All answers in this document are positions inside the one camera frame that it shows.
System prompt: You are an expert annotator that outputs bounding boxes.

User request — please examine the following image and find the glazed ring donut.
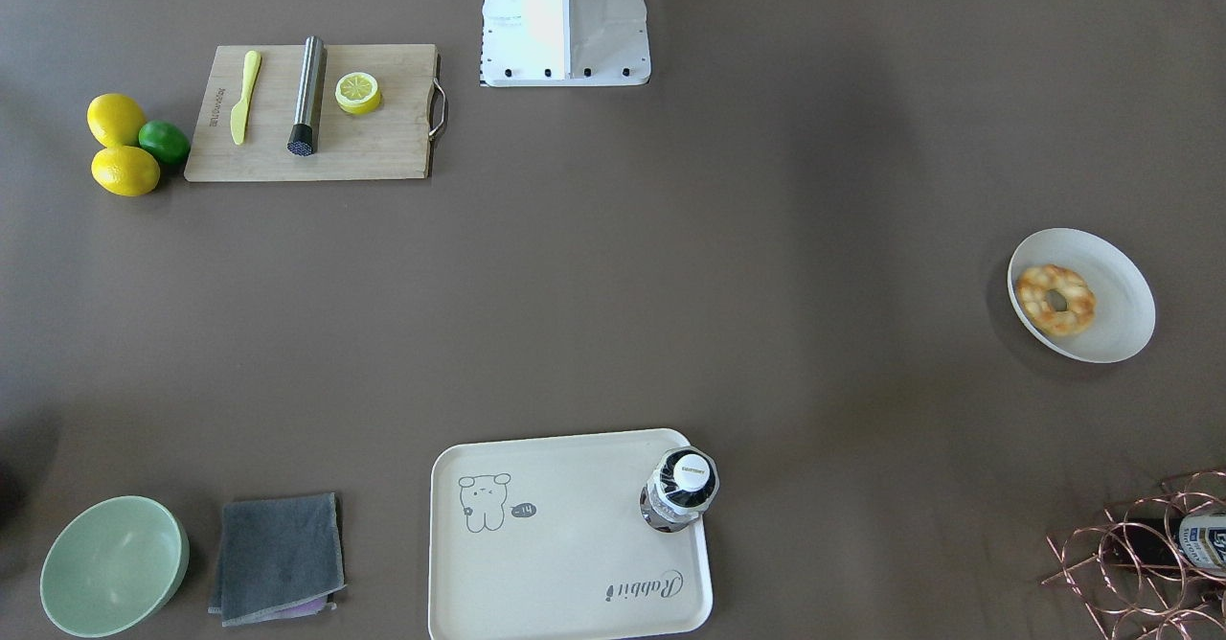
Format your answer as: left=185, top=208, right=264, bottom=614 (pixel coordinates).
left=1014, top=264, right=1098, bottom=337

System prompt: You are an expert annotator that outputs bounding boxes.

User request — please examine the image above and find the white round plate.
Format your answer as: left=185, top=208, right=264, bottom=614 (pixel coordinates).
left=1007, top=228, right=1156, bottom=364

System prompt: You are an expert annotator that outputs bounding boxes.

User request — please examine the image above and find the dark tea bottle on tray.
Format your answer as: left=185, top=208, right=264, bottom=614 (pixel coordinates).
left=639, top=446, right=721, bottom=535

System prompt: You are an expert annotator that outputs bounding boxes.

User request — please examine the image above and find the cream rabbit tray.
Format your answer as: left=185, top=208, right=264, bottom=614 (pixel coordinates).
left=425, top=427, right=714, bottom=639

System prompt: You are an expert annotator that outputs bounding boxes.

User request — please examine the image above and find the half lemon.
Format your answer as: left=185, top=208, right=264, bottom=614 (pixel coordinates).
left=333, top=72, right=383, bottom=116

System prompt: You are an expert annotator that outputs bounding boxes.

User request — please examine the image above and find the steel muddler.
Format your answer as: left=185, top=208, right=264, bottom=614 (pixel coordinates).
left=287, top=34, right=326, bottom=158

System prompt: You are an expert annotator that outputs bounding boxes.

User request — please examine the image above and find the wooden cutting board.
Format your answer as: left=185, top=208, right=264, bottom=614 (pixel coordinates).
left=184, top=43, right=441, bottom=183

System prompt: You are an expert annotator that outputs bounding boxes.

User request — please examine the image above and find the grey folded cloth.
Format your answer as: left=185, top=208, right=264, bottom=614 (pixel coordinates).
left=208, top=492, right=347, bottom=627

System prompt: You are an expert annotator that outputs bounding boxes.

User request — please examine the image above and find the yellow plastic knife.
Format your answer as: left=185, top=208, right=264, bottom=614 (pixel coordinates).
left=229, top=50, right=262, bottom=146

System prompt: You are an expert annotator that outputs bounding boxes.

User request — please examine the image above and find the green lime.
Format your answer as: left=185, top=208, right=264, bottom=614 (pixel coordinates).
left=137, top=120, right=190, bottom=166

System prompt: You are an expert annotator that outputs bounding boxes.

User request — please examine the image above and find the lower yellow lemon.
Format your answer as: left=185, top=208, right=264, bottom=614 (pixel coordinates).
left=91, top=146, right=162, bottom=197

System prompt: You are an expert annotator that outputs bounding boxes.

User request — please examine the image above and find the yellow lemon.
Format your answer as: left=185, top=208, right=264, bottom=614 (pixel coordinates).
left=86, top=93, right=148, bottom=150
left=91, top=146, right=162, bottom=197

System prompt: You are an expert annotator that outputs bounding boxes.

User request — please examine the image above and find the upper yellow lemon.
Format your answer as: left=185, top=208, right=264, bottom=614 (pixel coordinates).
left=86, top=93, right=148, bottom=150

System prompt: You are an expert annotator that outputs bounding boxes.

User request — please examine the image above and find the green bowl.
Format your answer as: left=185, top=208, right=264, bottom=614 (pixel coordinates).
left=39, top=495, right=190, bottom=638

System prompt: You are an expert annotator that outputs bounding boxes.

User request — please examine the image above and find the tea bottle in rack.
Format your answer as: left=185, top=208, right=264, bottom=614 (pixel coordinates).
left=1111, top=511, right=1225, bottom=580

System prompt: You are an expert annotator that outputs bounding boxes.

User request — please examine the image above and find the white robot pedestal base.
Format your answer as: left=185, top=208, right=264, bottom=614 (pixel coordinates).
left=479, top=0, right=652, bottom=87

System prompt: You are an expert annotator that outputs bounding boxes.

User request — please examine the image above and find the copper wire bottle rack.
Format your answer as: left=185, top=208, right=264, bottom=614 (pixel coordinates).
left=1041, top=467, right=1225, bottom=639

